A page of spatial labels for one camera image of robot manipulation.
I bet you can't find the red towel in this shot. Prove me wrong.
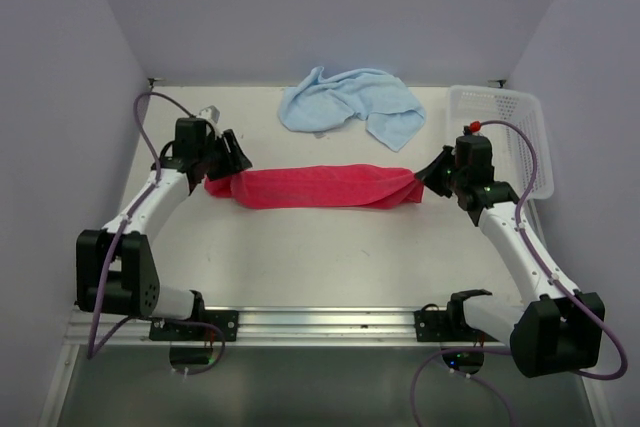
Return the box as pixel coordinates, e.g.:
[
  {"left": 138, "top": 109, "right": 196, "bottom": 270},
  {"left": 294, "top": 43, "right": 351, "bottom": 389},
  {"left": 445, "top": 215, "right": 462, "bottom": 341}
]
[{"left": 204, "top": 164, "right": 424, "bottom": 210}]

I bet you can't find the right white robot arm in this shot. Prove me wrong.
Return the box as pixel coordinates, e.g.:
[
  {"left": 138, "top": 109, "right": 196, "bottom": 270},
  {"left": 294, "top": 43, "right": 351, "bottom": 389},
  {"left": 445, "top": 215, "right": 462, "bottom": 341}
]
[{"left": 416, "top": 134, "right": 605, "bottom": 378}]

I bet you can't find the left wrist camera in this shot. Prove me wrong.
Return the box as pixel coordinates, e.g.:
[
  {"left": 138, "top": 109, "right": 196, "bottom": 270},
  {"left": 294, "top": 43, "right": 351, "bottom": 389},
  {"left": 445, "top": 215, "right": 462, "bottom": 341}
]
[{"left": 197, "top": 105, "right": 220, "bottom": 124}]

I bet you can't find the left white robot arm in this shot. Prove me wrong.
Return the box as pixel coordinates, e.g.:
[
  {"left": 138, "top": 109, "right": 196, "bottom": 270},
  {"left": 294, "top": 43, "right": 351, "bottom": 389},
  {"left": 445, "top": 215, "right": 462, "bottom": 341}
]
[{"left": 76, "top": 117, "right": 252, "bottom": 340}]

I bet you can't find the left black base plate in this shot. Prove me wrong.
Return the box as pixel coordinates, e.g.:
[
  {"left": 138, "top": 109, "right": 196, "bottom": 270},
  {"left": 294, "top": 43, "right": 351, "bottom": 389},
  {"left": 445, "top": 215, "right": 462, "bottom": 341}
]
[{"left": 149, "top": 309, "right": 240, "bottom": 342}]

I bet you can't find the light blue towel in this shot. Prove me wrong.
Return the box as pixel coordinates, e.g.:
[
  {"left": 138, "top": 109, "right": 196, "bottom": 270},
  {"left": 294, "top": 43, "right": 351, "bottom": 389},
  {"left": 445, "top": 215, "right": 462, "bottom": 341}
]
[{"left": 278, "top": 66, "right": 426, "bottom": 152}]

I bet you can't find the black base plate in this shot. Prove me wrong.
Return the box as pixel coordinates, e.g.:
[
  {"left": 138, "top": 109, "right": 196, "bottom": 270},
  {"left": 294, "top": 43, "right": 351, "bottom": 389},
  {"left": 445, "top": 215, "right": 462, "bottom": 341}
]
[
  {"left": 149, "top": 309, "right": 240, "bottom": 342},
  {"left": 413, "top": 310, "right": 480, "bottom": 343}
]

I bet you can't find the white plastic basket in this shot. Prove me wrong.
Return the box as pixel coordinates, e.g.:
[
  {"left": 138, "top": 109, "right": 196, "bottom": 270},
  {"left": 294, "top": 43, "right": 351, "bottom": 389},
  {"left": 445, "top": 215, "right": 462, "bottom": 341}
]
[{"left": 445, "top": 85, "right": 554, "bottom": 200}]

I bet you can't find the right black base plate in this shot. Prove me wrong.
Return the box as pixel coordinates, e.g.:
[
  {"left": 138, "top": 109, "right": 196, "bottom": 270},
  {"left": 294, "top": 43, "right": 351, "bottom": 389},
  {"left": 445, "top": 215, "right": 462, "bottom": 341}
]
[{"left": 413, "top": 310, "right": 480, "bottom": 343}]

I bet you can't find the aluminium mounting rail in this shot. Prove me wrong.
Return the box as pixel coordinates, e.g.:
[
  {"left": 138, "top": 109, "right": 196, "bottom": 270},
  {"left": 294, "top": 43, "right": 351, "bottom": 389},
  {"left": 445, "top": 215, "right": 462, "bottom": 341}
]
[{"left": 63, "top": 307, "right": 474, "bottom": 347}]

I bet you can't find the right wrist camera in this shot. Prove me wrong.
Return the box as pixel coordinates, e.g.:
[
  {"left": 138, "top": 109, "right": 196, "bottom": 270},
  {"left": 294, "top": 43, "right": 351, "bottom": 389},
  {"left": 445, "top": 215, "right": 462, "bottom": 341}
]
[{"left": 463, "top": 121, "right": 482, "bottom": 136}]

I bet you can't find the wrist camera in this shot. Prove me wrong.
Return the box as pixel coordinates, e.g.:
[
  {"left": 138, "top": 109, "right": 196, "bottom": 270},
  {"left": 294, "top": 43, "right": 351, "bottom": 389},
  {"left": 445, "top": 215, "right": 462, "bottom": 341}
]
[
  {"left": 463, "top": 121, "right": 482, "bottom": 136},
  {"left": 197, "top": 105, "right": 220, "bottom": 124}
]

